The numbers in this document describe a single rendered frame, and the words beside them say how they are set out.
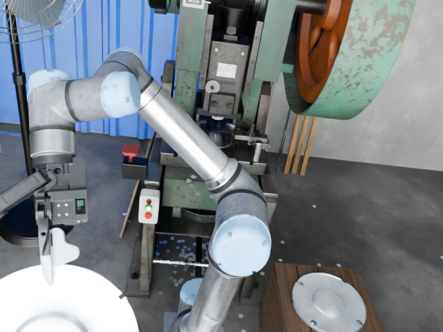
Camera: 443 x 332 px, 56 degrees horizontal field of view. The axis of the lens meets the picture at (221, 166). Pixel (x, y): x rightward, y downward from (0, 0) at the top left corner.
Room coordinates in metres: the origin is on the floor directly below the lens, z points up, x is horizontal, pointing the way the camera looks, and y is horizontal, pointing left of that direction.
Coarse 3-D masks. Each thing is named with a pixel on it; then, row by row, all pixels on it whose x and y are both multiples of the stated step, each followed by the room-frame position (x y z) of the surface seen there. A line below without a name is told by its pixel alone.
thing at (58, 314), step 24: (24, 288) 0.43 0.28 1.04; (48, 288) 0.44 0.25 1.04; (72, 288) 0.45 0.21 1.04; (96, 288) 0.46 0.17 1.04; (0, 312) 0.40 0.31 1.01; (24, 312) 0.41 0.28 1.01; (48, 312) 0.42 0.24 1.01; (72, 312) 0.43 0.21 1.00; (96, 312) 0.44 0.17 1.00; (120, 312) 0.45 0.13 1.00
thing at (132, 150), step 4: (128, 144) 1.37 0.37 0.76; (132, 144) 1.37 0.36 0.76; (124, 148) 1.34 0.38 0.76; (128, 148) 1.34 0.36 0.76; (132, 148) 1.34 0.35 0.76; (136, 148) 1.35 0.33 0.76; (124, 152) 1.31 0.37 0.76; (128, 152) 1.31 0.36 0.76; (132, 152) 1.32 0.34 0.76; (136, 152) 1.32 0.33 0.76; (132, 156) 1.31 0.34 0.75
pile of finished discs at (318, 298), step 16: (304, 288) 1.16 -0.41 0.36; (320, 288) 1.18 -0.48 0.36; (336, 288) 1.19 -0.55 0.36; (352, 288) 1.21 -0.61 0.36; (304, 304) 1.08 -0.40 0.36; (320, 304) 1.09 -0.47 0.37; (336, 304) 1.10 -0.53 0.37; (352, 304) 1.12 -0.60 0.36; (304, 320) 1.01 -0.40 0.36; (320, 320) 1.02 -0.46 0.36; (336, 320) 1.03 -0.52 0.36; (352, 320) 1.05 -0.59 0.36
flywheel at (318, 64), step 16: (336, 0) 1.58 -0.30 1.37; (352, 0) 1.48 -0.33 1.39; (304, 16) 1.93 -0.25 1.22; (320, 16) 1.66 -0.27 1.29; (336, 16) 1.57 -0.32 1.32; (304, 32) 1.89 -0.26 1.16; (320, 32) 1.72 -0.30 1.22; (336, 32) 1.54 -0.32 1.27; (304, 48) 1.84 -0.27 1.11; (320, 48) 1.67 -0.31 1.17; (336, 48) 1.57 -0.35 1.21; (304, 64) 1.77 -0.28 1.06; (320, 64) 1.61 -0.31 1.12; (304, 80) 1.66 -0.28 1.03; (320, 80) 1.56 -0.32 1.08; (304, 96) 1.59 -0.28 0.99
